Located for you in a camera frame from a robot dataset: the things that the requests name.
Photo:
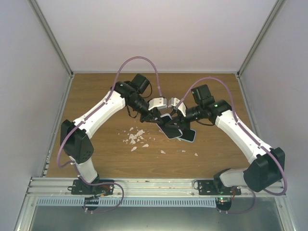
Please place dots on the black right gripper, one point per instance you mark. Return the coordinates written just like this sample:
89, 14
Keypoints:
180, 121

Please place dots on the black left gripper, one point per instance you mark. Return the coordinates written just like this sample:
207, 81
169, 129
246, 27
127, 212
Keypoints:
153, 114

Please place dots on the phone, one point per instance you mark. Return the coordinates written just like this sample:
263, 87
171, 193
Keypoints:
170, 132
187, 135

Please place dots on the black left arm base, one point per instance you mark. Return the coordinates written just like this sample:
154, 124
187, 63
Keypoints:
79, 187

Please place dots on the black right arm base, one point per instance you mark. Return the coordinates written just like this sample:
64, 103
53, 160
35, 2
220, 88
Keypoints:
213, 187

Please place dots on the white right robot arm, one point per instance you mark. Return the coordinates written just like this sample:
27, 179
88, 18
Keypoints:
266, 164

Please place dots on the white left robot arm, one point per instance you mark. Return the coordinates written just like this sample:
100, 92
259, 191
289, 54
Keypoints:
76, 136

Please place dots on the phone in blue case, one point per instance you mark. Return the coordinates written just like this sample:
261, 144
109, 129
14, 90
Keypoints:
187, 135

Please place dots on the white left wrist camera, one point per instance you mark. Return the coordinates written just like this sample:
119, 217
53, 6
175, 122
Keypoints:
157, 103

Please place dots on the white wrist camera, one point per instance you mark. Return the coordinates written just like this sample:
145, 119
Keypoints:
177, 105
157, 103

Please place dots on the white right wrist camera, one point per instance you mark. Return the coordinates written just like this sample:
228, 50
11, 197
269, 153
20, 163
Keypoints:
177, 105

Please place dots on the grey slotted cable duct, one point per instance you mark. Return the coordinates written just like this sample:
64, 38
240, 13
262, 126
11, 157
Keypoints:
129, 202

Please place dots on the aluminium mounting rail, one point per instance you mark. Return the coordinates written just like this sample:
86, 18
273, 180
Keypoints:
132, 187

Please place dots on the grey left corner post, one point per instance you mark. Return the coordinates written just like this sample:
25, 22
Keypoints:
42, 19

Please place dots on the grey aluminium corner post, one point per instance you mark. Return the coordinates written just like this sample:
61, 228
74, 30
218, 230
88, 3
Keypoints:
264, 29

